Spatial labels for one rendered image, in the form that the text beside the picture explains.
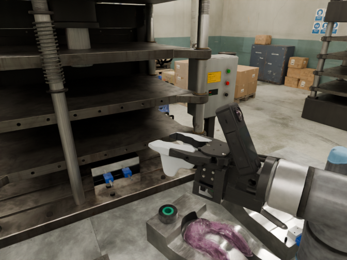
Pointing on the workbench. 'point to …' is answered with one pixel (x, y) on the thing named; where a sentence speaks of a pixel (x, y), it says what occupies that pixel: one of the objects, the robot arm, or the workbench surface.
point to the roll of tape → (168, 214)
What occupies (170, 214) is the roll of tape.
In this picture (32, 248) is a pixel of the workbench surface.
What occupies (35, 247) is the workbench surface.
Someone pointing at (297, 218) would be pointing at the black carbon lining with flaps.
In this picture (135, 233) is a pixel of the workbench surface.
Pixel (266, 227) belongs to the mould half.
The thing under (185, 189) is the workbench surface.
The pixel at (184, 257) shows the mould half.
